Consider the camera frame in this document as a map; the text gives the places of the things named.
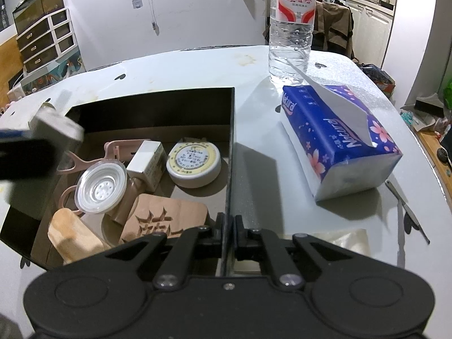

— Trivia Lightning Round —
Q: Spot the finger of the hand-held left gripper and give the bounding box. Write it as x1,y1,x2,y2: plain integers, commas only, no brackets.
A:
0,129,60,182

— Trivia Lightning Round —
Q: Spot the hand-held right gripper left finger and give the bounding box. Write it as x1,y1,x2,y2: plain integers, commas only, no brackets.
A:
102,213,227,290

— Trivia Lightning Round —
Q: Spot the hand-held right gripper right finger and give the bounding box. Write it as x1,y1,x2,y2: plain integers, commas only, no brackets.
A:
232,215,357,288

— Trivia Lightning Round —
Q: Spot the plain white box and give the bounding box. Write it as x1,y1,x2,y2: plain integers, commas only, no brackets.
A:
6,108,85,221

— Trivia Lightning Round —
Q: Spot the carved wooden tile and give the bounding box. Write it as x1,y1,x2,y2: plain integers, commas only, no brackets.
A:
118,194,209,247

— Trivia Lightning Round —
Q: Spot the white round tape measure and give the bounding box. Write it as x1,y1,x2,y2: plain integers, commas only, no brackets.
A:
166,138,222,188

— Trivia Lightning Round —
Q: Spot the clear plastic strainer cup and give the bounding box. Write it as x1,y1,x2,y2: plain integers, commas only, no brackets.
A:
74,160,142,225

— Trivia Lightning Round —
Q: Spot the oval wooden block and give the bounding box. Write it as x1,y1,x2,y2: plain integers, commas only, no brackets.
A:
47,208,112,265

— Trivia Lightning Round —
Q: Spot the pink plastic clip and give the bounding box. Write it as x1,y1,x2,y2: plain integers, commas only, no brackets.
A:
56,139,149,217

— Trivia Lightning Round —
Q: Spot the small white box yellowish side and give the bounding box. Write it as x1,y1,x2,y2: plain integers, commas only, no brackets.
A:
126,140,168,190

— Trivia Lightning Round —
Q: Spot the black cardboard box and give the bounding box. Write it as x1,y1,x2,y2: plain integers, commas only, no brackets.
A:
0,86,236,277

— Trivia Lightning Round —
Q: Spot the translucent plastic sheet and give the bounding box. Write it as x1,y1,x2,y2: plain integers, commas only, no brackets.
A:
282,228,371,255

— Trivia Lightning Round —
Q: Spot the white drawer cabinet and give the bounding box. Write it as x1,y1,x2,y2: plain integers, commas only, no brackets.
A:
16,7,83,75

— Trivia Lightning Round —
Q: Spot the blue floral tissue pack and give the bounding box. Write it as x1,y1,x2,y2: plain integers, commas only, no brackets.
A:
280,58,404,203

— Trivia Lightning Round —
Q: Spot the glass fish tank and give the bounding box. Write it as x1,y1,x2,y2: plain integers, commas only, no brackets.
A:
12,0,66,33

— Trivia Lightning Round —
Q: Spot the metal scalpel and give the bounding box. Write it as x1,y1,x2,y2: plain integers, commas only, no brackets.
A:
385,179,431,245

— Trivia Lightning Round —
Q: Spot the clear plastic water bottle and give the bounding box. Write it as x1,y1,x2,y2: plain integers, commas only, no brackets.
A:
268,0,317,86

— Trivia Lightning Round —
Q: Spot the chair with brown jacket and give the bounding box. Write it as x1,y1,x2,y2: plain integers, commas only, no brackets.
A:
312,2,355,59

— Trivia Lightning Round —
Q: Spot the hanging white cord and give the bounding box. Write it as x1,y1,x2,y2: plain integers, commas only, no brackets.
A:
144,0,160,36

